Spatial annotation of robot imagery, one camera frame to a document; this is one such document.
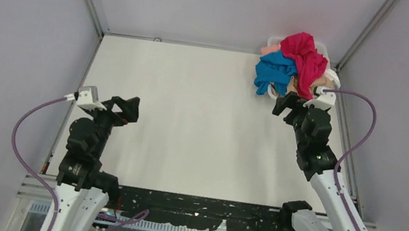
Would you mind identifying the white plastic basket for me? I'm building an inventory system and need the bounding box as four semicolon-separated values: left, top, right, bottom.
258;34;344;111

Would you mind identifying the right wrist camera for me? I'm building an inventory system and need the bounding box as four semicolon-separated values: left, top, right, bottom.
303;86;337;112

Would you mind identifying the slotted cable duct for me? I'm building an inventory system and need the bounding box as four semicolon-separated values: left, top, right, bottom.
28;200;223;231

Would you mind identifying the aluminium frame rail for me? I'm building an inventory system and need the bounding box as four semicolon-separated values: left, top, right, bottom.
16;167;381;231

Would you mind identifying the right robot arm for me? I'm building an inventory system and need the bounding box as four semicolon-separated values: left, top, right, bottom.
272;92;369;231

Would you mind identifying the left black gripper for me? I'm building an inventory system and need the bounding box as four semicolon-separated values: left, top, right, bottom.
78;89;140;162

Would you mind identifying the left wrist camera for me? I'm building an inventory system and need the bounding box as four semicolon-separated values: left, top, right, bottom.
76;85;107;111

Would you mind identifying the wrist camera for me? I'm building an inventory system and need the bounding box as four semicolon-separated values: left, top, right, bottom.
303;86;337;112
76;85;107;111

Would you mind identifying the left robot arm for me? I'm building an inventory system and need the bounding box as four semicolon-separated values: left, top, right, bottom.
40;86;140;231

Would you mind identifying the salmon pink t shirt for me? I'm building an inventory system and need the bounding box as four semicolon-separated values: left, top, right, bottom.
260;44;280;56

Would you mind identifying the white t shirt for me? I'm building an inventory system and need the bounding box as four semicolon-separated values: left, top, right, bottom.
324;68;341;89

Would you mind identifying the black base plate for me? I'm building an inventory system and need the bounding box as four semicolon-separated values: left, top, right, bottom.
107;186;294;231

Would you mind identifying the beige t shirt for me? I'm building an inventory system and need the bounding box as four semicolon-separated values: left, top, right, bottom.
286;75;334;100

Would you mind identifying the magenta t shirt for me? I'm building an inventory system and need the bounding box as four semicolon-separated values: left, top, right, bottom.
280;32;328;100

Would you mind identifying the blue t shirt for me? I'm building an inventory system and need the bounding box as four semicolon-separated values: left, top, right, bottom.
254;51;298;96

